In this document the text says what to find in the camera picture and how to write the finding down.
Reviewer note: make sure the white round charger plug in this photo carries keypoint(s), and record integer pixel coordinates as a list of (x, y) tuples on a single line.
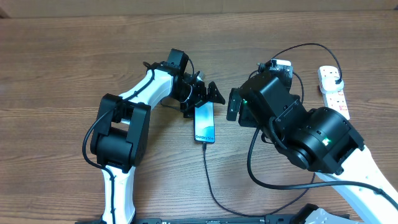
[(330, 85)]

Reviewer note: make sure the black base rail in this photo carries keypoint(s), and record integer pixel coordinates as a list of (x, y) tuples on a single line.
[(310, 213)]

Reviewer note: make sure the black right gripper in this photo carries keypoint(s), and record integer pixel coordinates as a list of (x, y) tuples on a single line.
[(236, 109)]

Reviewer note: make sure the blue screen smartphone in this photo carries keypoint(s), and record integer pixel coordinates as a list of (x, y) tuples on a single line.
[(204, 125)]

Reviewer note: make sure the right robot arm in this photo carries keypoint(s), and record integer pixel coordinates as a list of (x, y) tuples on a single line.
[(320, 140)]

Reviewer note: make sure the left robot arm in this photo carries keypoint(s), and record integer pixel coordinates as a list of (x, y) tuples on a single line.
[(119, 136)]

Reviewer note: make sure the white power strip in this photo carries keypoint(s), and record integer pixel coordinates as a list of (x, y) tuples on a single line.
[(336, 100)]

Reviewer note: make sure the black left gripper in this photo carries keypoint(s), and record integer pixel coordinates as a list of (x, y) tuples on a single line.
[(200, 97)]

